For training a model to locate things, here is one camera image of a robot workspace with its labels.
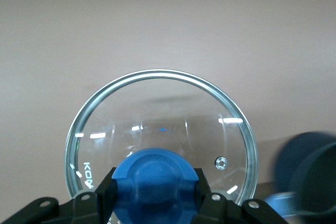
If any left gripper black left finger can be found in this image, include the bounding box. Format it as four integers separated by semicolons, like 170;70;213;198
0;166;118;224

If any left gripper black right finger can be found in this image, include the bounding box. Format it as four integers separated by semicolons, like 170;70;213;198
193;168;287;224

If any glass lid with blue knob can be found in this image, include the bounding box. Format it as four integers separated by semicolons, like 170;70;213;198
64;69;259;224

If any dark pot with blue handle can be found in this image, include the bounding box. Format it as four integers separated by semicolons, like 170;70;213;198
264;131;336;218

